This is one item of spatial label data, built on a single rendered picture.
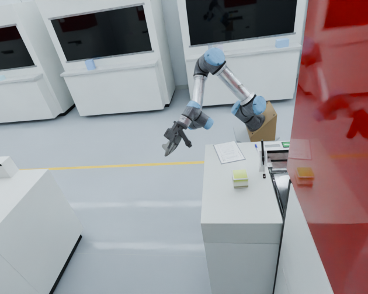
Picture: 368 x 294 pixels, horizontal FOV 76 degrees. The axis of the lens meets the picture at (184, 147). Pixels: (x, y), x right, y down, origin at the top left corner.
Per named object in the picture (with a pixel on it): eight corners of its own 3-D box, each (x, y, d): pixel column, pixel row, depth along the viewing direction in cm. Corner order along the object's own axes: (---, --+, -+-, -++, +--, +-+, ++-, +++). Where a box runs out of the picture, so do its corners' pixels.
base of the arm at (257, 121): (247, 125, 187) (239, 118, 184) (262, 111, 180) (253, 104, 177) (251, 135, 174) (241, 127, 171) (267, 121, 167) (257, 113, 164)
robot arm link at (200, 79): (191, 59, 164) (182, 128, 158) (198, 53, 154) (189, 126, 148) (205, 65, 168) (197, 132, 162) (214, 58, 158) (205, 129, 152)
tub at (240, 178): (248, 188, 118) (249, 178, 115) (233, 189, 119) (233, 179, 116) (246, 178, 125) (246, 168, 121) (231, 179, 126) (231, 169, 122)
